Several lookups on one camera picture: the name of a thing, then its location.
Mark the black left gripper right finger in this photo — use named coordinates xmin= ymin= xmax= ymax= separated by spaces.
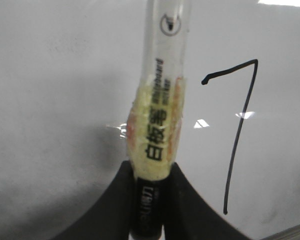
xmin=164 ymin=162 xmax=249 ymax=240

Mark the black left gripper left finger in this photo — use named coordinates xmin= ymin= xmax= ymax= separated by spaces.
xmin=53 ymin=160 xmax=134 ymax=240

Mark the white whiteboard with grey frame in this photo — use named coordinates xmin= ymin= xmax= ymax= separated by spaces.
xmin=0 ymin=0 xmax=300 ymax=240

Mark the white black whiteboard marker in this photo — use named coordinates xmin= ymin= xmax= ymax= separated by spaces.
xmin=126 ymin=0 xmax=191 ymax=240

